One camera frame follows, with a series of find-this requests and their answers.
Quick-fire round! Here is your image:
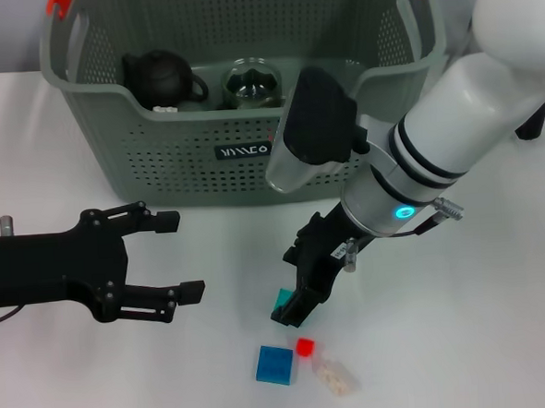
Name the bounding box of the left arm cable with connector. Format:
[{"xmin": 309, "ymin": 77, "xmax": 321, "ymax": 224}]
[{"xmin": 0, "ymin": 213, "xmax": 24, "ymax": 327}]

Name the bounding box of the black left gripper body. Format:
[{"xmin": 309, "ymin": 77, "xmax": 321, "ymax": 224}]
[{"xmin": 0, "ymin": 206, "xmax": 136, "ymax": 330}]

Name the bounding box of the blue four-stud brick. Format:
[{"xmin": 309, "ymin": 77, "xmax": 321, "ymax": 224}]
[{"xmin": 252, "ymin": 343, "xmax": 297, "ymax": 389}]

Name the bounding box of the dark clay teapot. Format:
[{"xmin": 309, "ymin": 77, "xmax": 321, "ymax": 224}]
[{"xmin": 122, "ymin": 44, "xmax": 211, "ymax": 113}]

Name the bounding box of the long clear white brick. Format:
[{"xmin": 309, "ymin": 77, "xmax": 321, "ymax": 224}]
[{"xmin": 311, "ymin": 356, "xmax": 362, "ymax": 400}]

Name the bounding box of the orange bin handle clip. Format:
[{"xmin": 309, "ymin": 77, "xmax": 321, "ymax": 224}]
[{"xmin": 45, "ymin": 0, "xmax": 76, "ymax": 19}]

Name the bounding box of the grey-green perforated storage bin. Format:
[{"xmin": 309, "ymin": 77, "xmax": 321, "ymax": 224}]
[{"xmin": 36, "ymin": 0, "xmax": 456, "ymax": 218}]

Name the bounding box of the glass teacup with black sleeve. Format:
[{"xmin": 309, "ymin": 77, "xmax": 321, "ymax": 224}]
[{"xmin": 219, "ymin": 54, "xmax": 285, "ymax": 111}]

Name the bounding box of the right arm cable with connector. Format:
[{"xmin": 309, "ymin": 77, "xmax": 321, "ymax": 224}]
[{"xmin": 342, "ymin": 194, "xmax": 470, "ymax": 274}]

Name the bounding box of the teal square brick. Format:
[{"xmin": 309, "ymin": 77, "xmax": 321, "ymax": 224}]
[{"xmin": 272, "ymin": 286, "xmax": 295, "ymax": 311}]

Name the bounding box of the arm cable with connector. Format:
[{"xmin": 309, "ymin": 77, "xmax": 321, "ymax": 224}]
[
  {"xmin": 0, "ymin": 213, "xmax": 24, "ymax": 327},
  {"xmin": 342, "ymin": 194, "xmax": 470, "ymax": 274}
]

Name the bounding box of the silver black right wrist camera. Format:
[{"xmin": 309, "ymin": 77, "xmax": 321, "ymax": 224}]
[{"xmin": 259, "ymin": 63, "xmax": 373, "ymax": 194}]

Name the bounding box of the small red sloped brick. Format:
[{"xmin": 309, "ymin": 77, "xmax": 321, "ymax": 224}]
[{"xmin": 295, "ymin": 337, "xmax": 316, "ymax": 359}]

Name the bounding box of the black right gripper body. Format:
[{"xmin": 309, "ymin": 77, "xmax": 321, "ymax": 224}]
[{"xmin": 279, "ymin": 201, "xmax": 377, "ymax": 306}]

